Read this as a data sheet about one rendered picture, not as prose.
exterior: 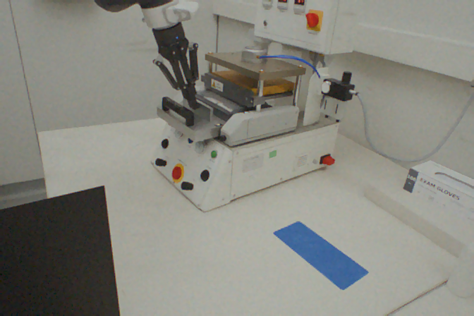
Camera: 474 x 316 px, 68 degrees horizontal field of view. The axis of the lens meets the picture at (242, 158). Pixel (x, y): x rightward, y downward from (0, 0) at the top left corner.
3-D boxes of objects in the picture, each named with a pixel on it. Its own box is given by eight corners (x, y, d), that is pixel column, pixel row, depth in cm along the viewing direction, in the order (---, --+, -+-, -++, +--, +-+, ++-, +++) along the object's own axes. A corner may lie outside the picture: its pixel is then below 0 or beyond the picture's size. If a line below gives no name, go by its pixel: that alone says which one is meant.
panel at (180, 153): (152, 164, 118) (173, 113, 115) (199, 208, 98) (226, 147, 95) (147, 163, 117) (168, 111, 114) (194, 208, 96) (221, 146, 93)
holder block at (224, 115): (233, 95, 121) (233, 88, 120) (271, 113, 108) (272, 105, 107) (190, 101, 112) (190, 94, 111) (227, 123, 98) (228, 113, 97)
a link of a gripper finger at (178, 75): (175, 49, 88) (171, 51, 88) (188, 89, 95) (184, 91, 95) (168, 46, 91) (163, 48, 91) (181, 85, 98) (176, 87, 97)
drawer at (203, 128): (234, 104, 125) (235, 82, 121) (276, 125, 110) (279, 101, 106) (156, 118, 108) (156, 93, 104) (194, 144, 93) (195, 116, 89)
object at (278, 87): (251, 79, 124) (254, 51, 120) (296, 96, 109) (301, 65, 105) (210, 84, 114) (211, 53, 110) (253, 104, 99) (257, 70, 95)
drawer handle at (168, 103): (168, 108, 105) (167, 95, 103) (194, 125, 95) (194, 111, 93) (161, 109, 104) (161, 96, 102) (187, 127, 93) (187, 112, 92)
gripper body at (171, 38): (173, 16, 91) (184, 50, 96) (144, 28, 87) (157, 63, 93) (187, 20, 85) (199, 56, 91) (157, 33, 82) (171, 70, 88)
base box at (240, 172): (267, 133, 151) (272, 94, 143) (338, 171, 125) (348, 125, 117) (149, 163, 120) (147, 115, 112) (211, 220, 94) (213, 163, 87)
